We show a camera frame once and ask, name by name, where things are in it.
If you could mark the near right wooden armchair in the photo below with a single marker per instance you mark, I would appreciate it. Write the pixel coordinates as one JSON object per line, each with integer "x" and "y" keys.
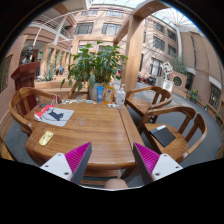
{"x": 189, "y": 136}

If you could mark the black notebook on chair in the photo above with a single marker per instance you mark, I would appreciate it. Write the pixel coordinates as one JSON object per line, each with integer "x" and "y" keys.
{"x": 163, "y": 135}

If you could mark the left wooden armchair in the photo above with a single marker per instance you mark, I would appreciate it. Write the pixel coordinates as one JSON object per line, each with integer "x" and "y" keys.
{"x": 23, "y": 102}

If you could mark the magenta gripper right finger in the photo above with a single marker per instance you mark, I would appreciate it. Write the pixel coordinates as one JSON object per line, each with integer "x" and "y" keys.
{"x": 153, "y": 166}

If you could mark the yellow bottle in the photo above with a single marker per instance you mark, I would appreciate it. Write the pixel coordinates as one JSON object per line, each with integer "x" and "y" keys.
{"x": 109, "y": 93}

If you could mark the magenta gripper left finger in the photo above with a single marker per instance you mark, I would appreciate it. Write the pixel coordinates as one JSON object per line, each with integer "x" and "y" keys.
{"x": 70, "y": 166}

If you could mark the white pump bottle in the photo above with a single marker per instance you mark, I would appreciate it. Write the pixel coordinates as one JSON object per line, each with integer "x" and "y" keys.
{"x": 120, "y": 96}

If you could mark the green potted plant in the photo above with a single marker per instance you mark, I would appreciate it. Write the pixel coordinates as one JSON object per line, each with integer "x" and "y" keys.
{"x": 90, "y": 70}

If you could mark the dark red wooden podium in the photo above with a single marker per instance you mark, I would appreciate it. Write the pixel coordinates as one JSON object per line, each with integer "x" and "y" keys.
{"x": 25, "y": 75}

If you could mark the gold computer mouse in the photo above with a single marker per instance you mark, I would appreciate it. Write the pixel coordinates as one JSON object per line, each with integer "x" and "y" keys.
{"x": 44, "y": 140}

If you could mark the far right wooden armchair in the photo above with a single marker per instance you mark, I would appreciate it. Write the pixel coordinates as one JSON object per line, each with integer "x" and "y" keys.
{"x": 161, "y": 98}

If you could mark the blue tube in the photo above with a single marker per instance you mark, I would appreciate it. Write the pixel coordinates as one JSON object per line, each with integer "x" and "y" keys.
{"x": 99, "y": 93}

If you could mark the wooden table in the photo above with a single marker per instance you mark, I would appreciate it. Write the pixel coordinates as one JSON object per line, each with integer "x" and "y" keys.
{"x": 111, "y": 131}

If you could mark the wooden armchair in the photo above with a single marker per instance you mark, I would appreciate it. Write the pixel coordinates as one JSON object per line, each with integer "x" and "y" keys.
{"x": 161, "y": 98}
{"x": 23, "y": 102}
{"x": 189, "y": 136}

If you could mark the wooden pillar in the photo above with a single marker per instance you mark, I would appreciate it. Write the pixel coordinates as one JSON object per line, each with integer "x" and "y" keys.
{"x": 133, "y": 29}

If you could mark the red and white tube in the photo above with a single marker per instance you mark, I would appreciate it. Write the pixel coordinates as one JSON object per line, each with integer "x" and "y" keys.
{"x": 38, "y": 115}

